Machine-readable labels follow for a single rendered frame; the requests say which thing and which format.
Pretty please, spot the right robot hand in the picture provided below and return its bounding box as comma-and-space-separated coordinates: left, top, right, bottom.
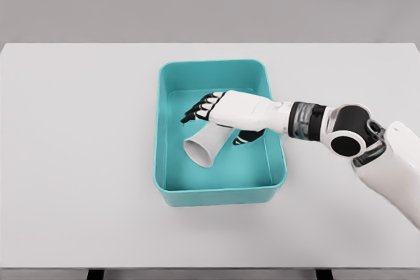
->
180, 90, 267, 147

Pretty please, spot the white paper cup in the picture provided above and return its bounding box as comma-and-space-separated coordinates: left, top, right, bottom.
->
182, 123, 233, 169

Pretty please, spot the teal plastic basket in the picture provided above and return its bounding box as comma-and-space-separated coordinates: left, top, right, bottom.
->
153, 59, 288, 208

